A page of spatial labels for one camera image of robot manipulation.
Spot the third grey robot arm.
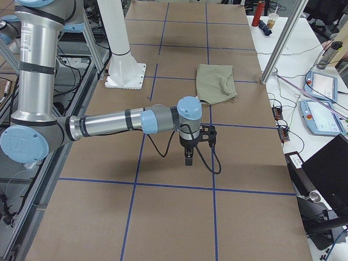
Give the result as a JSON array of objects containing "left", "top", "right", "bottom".
[{"left": 1, "top": 15, "right": 21, "bottom": 54}]

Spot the iced coffee cup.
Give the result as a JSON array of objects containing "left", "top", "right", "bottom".
[{"left": 267, "top": 7, "right": 279, "bottom": 29}]

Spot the olive green long-sleeve shirt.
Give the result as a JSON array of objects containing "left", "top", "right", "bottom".
[{"left": 196, "top": 64, "right": 238, "bottom": 105}]

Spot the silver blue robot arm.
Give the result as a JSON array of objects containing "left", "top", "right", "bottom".
[{"left": 1, "top": 1, "right": 202, "bottom": 165}]

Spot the steel tumbler cup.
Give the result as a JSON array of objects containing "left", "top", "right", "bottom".
[{"left": 309, "top": 191, "right": 322, "bottom": 203}]

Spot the folded dark blue umbrella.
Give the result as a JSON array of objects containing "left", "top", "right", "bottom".
[{"left": 258, "top": 20, "right": 272, "bottom": 36}]

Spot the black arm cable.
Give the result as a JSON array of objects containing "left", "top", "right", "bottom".
[{"left": 145, "top": 123, "right": 221, "bottom": 175}]

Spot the black monitor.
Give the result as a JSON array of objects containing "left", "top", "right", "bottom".
[{"left": 302, "top": 134, "right": 348, "bottom": 216}]

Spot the orange black electronics board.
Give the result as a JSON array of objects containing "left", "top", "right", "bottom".
[{"left": 271, "top": 106, "right": 283, "bottom": 120}]

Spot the red cylinder bottle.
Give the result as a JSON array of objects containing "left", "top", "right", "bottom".
[{"left": 251, "top": 1, "right": 265, "bottom": 27}]

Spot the aluminium frame rail structure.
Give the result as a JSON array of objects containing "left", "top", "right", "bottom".
[{"left": 1, "top": 2, "right": 110, "bottom": 260}]

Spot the blue teach pendant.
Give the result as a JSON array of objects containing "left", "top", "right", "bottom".
[
  {"left": 304, "top": 71, "right": 338, "bottom": 102},
  {"left": 300, "top": 100, "right": 346, "bottom": 136}
]

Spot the near blue teach pendant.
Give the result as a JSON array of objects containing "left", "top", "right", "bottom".
[{"left": 300, "top": 100, "right": 346, "bottom": 136}]

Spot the silver reacher grabber stick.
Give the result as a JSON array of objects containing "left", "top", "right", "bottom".
[{"left": 271, "top": 67, "right": 348, "bottom": 123}]

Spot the far blue teach pendant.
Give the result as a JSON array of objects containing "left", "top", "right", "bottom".
[{"left": 304, "top": 71, "right": 338, "bottom": 102}]

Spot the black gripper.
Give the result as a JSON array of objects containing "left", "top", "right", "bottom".
[{"left": 179, "top": 138, "right": 198, "bottom": 166}]

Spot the white camera mast pole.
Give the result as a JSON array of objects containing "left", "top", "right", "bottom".
[{"left": 97, "top": 0, "right": 146, "bottom": 90}]

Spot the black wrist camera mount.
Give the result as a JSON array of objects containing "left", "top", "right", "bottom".
[{"left": 197, "top": 125, "right": 217, "bottom": 148}]

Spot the grey water bottle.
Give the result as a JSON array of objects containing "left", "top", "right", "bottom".
[{"left": 316, "top": 41, "right": 343, "bottom": 70}]

